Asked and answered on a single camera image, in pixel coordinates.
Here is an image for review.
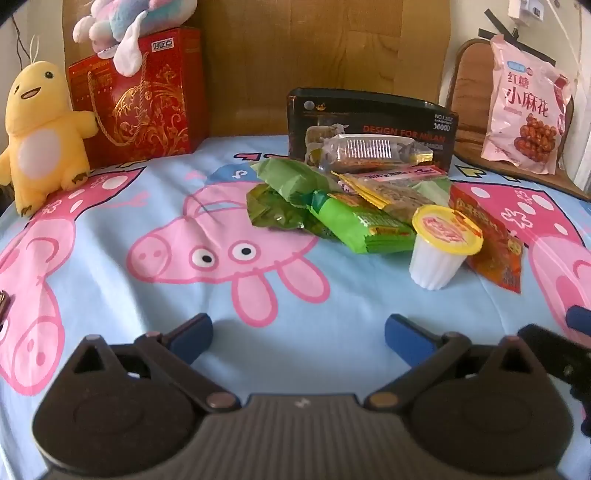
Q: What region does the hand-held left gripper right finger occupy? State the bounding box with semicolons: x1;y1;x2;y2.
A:
365;314;546;411

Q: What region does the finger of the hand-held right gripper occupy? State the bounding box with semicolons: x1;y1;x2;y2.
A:
517;324;591;416
566;305;591;337

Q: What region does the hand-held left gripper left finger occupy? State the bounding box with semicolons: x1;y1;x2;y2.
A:
69;313;241;411

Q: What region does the bright green snack packet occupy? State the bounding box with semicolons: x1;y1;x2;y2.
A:
308;190;416;254

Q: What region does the yellow lid jelly cup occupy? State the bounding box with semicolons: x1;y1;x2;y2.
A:
409;204;484;291

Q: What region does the printed blanket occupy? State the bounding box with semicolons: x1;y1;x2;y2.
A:
0;134;591;480

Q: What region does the red orange snack packet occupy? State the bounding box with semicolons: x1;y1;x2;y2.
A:
449;184;525;294

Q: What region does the yellow brown snack packet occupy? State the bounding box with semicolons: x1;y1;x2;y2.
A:
341;178;435;223

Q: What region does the dark green glossy packet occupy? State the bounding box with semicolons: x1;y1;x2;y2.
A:
246;183;320;232

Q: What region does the pale green snack packet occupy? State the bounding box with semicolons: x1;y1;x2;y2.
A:
416;178;452;207

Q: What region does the pink strip snack packet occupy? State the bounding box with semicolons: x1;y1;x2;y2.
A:
332;165;448;186

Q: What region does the light green snack packet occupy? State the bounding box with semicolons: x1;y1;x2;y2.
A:
254;157;329;205

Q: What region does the clear snack pack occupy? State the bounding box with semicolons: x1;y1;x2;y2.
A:
318;134;435;174

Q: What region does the pink snack bag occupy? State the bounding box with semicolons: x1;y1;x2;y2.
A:
481;34;575;175

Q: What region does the black printed box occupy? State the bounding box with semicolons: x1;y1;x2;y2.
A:
286;88;459;174

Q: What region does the red gift bag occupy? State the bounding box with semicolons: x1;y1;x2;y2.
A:
68;26;207;168

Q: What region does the yellow plush toy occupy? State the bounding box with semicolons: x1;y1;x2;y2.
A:
0;60;100;217

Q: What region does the wooden chair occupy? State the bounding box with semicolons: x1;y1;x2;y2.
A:
445;38;591;201

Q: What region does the black tape strip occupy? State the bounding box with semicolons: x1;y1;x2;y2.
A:
478;28;559;58

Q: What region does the wooden headboard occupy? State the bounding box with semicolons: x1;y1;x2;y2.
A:
62;0;451;139

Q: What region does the pastel plush toy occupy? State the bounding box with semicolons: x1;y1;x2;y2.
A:
73;0;199;77

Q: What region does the white wall plug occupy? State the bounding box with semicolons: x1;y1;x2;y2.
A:
508;0;548;21

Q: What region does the black cable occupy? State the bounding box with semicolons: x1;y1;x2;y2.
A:
11;14;29;64

